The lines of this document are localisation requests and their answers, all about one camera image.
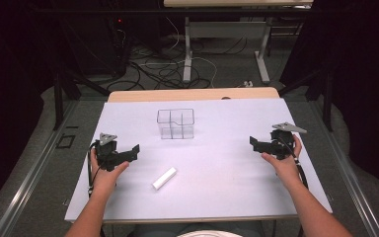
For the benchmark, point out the white rectangular block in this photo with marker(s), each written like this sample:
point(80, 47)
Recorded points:
point(164, 178)

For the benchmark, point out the wooden table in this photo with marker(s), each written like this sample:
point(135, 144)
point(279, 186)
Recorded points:
point(177, 94)

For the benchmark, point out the person's clothing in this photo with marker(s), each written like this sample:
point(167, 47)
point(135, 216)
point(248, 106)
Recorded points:
point(207, 230)

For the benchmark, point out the person's right hand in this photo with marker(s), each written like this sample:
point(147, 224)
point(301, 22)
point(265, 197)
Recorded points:
point(286, 169)

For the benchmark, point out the white table mat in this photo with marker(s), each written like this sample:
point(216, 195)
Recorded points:
point(210, 184)

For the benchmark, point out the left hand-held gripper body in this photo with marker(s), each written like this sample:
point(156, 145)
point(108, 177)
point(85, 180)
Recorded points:
point(107, 154)

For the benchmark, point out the white power plug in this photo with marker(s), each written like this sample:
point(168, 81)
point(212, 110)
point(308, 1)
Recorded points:
point(248, 83)

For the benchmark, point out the metal floor rail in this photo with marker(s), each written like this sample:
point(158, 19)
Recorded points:
point(348, 177)
point(29, 177)

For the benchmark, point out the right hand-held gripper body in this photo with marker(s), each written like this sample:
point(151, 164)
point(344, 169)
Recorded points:
point(280, 144)

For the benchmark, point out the person's left hand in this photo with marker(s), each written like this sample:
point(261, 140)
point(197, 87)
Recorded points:
point(105, 180)

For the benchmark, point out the black metal stand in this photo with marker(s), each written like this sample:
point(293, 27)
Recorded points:
point(59, 98)
point(325, 98)

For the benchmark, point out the dark computer tower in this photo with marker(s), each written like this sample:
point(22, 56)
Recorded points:
point(118, 46)

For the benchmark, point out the black floor socket frame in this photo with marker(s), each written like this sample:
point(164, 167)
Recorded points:
point(65, 141)

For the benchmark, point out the clear plastic divided box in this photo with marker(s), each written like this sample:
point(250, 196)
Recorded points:
point(176, 124)

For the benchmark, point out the white-legged background desk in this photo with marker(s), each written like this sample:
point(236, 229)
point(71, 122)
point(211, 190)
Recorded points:
point(190, 29)

